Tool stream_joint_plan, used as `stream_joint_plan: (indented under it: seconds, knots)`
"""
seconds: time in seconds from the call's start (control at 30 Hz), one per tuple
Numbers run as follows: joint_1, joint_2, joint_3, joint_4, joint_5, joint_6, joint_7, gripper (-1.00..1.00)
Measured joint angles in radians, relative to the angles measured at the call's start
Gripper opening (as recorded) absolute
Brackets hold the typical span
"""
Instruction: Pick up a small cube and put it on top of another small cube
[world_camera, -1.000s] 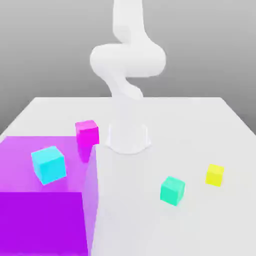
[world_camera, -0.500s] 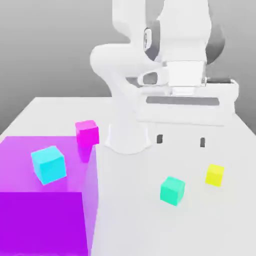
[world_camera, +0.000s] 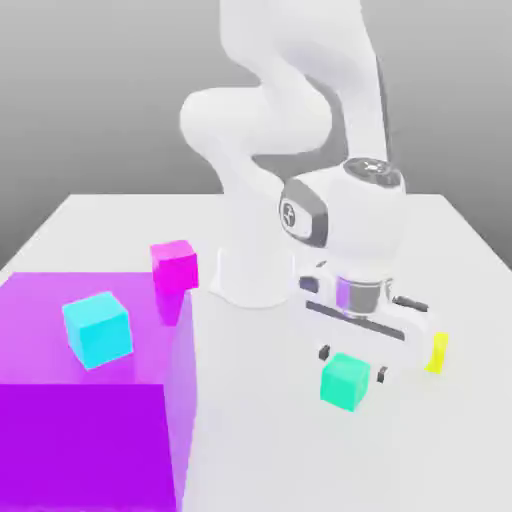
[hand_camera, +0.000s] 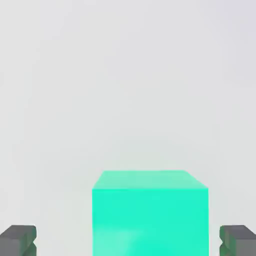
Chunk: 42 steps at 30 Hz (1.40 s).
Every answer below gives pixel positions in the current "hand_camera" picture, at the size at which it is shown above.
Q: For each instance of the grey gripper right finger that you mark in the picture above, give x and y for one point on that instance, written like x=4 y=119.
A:
x=239 y=241

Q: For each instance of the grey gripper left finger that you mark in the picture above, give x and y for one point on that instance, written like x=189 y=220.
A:
x=16 y=241

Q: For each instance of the small turquoise cube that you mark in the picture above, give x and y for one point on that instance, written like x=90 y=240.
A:
x=150 y=216

